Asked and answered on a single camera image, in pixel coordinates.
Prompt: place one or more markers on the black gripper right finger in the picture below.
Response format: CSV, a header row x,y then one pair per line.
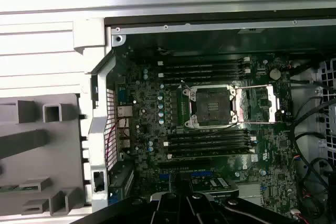
x,y
210,213

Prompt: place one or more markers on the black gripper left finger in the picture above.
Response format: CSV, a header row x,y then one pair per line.
x,y
147,213

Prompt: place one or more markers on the metal socket cover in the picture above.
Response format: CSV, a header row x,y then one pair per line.
x,y
273,103

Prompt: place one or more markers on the CPU socket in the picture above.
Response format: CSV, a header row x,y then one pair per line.
x,y
210,103

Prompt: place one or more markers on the silver chipset heatsink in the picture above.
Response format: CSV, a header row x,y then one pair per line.
x,y
249,193

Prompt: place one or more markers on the black expansion slot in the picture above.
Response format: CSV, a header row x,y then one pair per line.
x,y
183,164

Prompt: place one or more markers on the black RAM slot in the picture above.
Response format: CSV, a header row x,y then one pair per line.
x,y
202,74
202,79
202,63
210,142
210,148
183,136
202,69

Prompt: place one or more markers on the thin metal locking lever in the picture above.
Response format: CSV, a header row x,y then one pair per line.
x,y
244,129

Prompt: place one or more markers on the black open PC case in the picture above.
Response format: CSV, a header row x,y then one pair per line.
x,y
99,134

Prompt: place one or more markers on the grey parts rack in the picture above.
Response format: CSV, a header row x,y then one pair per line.
x,y
65,150

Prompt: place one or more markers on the green motherboard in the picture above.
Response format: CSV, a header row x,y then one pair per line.
x,y
147,95

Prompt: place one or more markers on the silver coin battery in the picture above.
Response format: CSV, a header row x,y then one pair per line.
x,y
275,73

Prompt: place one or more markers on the silver metal drive cage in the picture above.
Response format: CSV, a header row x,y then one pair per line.
x,y
329,74

